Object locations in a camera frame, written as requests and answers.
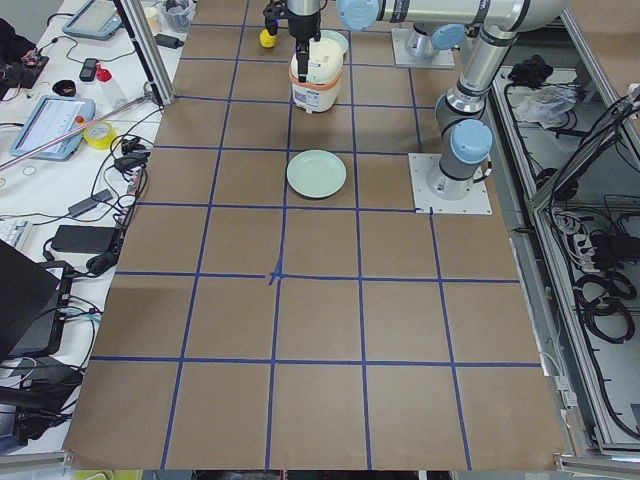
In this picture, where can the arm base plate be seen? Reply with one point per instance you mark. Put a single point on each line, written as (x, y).
(435, 193)
(417, 50)

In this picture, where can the green plate near arm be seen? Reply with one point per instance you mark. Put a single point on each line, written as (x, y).
(336, 36)
(316, 174)

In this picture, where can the yellow tape roll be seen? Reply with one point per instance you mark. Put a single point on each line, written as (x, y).
(100, 135)

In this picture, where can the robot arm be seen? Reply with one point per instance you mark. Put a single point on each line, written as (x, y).
(489, 28)
(360, 15)

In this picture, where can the blue teach pendant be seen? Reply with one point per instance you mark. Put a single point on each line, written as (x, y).
(52, 117)

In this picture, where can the white rice cooker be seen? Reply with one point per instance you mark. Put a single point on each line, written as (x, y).
(325, 71)

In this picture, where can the aluminium frame post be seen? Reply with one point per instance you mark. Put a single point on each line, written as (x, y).
(135, 22)

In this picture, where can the yellow toy potato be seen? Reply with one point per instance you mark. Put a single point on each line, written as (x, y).
(267, 40)

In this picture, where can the black power adapter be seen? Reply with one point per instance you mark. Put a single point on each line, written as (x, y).
(83, 239)

